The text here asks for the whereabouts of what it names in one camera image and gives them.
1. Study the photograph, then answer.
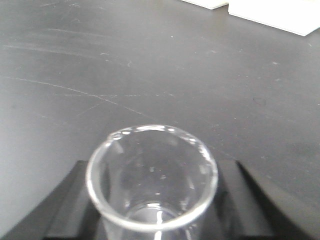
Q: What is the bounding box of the right white storage box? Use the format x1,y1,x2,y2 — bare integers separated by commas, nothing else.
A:
228,0,320,37

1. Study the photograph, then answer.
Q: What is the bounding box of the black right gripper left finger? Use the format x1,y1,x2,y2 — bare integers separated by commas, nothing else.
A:
2,160,107,240

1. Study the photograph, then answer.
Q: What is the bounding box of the middle white storage box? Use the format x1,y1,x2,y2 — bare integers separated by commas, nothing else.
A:
182,0,230,10

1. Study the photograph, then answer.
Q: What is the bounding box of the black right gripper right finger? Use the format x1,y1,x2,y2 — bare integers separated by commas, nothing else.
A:
200,160,320,240

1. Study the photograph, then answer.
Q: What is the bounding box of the small clear glass beaker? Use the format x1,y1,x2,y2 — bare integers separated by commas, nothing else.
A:
85,125,219,240

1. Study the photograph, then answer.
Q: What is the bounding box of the white storage box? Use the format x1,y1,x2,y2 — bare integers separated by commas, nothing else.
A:
182,0,230,10
228,0,320,37

